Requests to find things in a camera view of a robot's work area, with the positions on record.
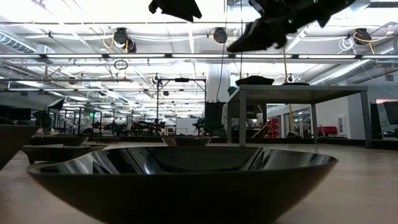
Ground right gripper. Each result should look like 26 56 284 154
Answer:
226 0 315 54

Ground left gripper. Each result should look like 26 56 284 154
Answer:
148 0 203 22

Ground small square black plate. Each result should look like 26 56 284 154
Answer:
21 144 109 165

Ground grey perforated metal shelf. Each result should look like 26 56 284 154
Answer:
226 84 373 149

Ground red cabinet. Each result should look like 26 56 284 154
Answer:
266 118 280 139

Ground long ceiling light bar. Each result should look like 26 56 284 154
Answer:
0 52 398 60

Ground white board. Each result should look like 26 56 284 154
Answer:
175 117 200 136

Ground red bench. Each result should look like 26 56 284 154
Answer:
317 126 338 135

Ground black background robot arms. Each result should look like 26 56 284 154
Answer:
105 119 165 137

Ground black softbox lamp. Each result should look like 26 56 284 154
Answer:
46 98 65 111

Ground dark display panel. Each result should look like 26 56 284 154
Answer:
369 98 398 140

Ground dark monitors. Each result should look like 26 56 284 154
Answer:
0 107 32 125

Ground black ceiling cable reel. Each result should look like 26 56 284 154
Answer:
353 27 373 46
211 27 229 45
112 27 138 54

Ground yellow hanging cable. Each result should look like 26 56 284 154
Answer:
282 46 295 138

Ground black gantry frame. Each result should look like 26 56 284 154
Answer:
156 77 208 135

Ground silver ventilation duct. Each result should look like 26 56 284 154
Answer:
310 46 398 86
0 30 55 55

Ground black aluminium table frame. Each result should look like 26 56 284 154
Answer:
26 134 398 149

